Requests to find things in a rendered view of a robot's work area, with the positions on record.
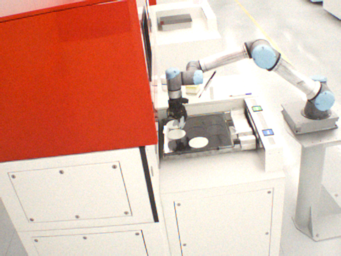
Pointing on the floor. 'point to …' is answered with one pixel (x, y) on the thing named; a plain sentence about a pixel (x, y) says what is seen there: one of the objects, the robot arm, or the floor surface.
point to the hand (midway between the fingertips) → (181, 126)
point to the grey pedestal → (316, 199)
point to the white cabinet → (225, 220)
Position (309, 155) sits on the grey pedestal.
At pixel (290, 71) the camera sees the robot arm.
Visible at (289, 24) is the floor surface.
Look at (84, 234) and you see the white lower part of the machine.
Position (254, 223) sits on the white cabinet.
